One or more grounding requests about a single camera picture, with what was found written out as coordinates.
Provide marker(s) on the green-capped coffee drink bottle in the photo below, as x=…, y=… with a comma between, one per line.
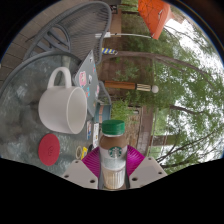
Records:
x=113, y=156

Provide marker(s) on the flat round red coaster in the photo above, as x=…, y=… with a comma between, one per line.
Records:
x=49, y=150

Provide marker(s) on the wooden lamp post, white globe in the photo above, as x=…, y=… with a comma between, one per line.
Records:
x=123, y=85

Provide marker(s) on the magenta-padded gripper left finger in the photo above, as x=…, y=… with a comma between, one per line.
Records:
x=80, y=173

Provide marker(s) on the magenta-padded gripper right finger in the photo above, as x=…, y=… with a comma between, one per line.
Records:
x=146, y=171

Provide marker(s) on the orange canopy tent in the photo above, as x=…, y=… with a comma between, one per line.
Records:
x=155, y=16

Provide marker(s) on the white ceramic mug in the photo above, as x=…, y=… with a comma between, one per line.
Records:
x=61, y=106

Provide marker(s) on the green plant in teal pot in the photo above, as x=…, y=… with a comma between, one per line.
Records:
x=101, y=113

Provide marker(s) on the small tape roll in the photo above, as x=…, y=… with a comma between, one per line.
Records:
x=77, y=152

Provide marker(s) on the blue yellow striped cone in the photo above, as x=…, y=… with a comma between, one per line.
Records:
x=109, y=51

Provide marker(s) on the grey laptop with stickers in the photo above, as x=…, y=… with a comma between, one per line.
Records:
x=87, y=75

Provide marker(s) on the grey wicker chair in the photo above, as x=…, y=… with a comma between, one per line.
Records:
x=83, y=26

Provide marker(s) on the yellow sticker card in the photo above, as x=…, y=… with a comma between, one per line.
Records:
x=84, y=152

